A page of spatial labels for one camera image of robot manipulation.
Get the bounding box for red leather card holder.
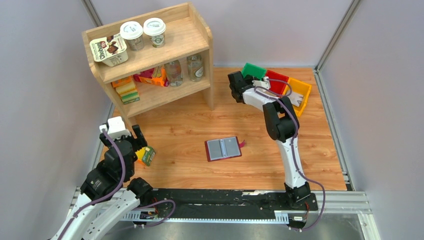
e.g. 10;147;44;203
204;136;246;162

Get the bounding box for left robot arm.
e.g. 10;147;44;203
53;123;153;240

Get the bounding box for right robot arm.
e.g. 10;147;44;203
227;71;311;208

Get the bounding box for silver card in yellow bin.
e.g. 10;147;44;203
288;91;304;107

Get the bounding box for orange green small box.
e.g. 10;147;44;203
135;146;156;167

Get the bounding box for stacked yellow green sponges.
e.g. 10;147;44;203
111;76;140;105

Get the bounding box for orange pink snack box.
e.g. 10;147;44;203
133;65;169;87

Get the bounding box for left glass bottle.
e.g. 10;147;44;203
164;60;183;87

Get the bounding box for glass bottle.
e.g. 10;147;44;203
186;53;204;82
164;60;183;87

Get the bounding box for wooden two-tier shelf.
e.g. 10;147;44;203
82;2;214;128

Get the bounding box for right glass bottle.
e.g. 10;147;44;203
186;53;204;82

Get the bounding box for Chobani yogurt cup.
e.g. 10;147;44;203
89;33;129;67

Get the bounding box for left white-lidded coffee cup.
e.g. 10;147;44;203
119;21;145;52

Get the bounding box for white-lidded coffee cup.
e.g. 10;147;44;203
143;17;166;48
119;21;145;52

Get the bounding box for right white-lidded coffee cup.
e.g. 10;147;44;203
143;17;166;48

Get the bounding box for green plastic bin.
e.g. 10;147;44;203
241;62;267;80

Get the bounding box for red plastic bin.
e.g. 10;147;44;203
265;70;289;95

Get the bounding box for yellow plastic bin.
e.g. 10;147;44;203
282;77;312;118

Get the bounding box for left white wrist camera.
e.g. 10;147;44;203
99;116;132;140

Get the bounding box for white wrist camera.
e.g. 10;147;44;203
252;76;271;90
99;116;132;140

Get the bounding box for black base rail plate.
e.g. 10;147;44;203
131;188;319;229

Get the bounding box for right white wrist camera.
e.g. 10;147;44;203
252;76;271;90

